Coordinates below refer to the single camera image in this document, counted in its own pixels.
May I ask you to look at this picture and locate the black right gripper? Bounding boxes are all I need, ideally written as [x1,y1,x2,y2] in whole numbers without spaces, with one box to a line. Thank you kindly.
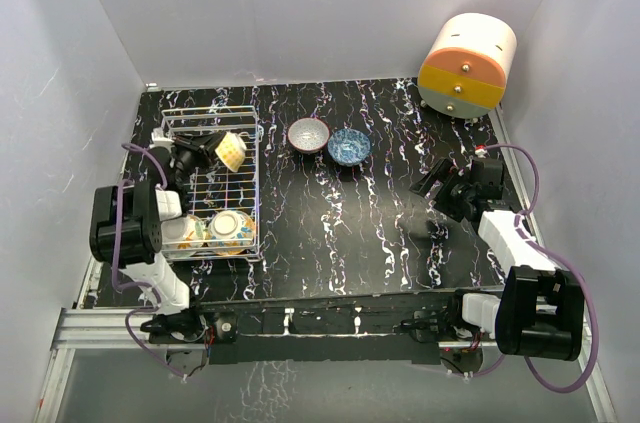
[410,158,476,222]

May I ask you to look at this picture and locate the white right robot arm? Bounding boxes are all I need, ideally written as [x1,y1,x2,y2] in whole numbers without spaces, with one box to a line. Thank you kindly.
[410,158,585,361]

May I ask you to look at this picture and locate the orange blue swirl bowl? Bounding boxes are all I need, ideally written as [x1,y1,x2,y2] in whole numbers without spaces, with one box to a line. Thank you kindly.
[206,210,257,256]

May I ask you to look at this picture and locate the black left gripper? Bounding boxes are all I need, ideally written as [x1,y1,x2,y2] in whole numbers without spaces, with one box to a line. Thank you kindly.
[171,132,227,188]

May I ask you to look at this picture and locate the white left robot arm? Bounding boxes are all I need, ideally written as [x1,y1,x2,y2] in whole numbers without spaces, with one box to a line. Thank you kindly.
[89,132,223,344]

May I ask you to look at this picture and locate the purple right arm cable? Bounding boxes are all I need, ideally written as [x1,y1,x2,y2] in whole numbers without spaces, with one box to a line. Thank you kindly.
[439,142,600,393]

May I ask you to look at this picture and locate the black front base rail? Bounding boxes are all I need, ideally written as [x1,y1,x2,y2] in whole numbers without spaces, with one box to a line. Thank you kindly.
[147,290,511,367]

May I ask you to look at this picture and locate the blue patterned bowl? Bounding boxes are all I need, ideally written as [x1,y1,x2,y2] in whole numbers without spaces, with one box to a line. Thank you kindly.
[327,128,371,167]

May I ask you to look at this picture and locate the orange flower leaf bowl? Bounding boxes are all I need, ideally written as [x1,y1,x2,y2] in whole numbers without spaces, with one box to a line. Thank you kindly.
[161,214,208,252]

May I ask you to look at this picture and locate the yellow sun pattern bowl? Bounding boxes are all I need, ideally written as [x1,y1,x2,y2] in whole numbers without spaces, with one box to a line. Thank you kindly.
[215,132,247,173]

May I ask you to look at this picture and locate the white wire dish rack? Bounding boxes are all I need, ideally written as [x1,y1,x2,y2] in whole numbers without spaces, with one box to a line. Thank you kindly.
[162,106,263,262]

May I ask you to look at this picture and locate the grey bowl red rim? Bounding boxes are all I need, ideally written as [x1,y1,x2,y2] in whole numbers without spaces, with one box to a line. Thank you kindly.
[287,117,331,154]

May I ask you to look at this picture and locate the aluminium frame rail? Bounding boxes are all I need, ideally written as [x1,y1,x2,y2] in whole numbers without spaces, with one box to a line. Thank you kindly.
[32,277,171,423]

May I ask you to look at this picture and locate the cylindrical drawer cabinet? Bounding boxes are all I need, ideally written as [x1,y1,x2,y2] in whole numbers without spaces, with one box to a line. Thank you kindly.
[417,13,517,120]

